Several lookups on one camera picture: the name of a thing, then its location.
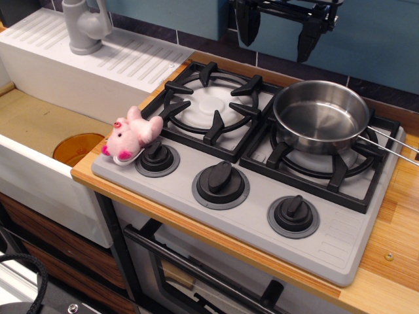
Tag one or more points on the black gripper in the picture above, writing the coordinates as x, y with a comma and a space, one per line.
316, 17

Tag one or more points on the stainless steel pan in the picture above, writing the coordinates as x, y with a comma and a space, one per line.
322, 117

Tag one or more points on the pink stuffed pig toy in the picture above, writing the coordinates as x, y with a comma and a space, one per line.
131, 134

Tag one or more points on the grey toy stove top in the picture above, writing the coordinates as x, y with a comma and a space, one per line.
333, 252

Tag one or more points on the black middle stove knob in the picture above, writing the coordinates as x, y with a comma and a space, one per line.
220, 187

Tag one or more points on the black stove knob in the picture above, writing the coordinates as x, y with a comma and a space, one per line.
220, 187
293, 217
157, 160

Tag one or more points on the black left stove knob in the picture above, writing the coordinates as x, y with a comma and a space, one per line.
157, 160

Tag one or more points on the black right stove knob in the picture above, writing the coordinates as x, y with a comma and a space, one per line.
293, 217

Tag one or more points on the black left burner grate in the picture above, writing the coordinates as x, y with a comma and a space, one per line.
211, 113

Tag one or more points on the black burner grate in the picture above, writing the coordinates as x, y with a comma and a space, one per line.
211, 113
349, 178

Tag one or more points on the black right burner grate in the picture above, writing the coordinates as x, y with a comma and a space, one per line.
349, 178

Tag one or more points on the grey toy faucet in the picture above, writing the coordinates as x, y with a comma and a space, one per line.
86, 29

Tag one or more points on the white toy sink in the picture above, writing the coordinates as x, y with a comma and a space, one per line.
49, 94

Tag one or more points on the orange plastic plate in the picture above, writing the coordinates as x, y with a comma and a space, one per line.
73, 149

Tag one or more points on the toy oven door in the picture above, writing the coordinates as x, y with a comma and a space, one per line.
188, 276

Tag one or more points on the wooden drawer front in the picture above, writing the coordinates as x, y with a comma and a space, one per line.
82, 250

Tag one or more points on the teal wall cabinet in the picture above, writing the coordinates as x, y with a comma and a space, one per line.
376, 41

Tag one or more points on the black oven door handle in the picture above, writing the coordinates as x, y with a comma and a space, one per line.
146, 238

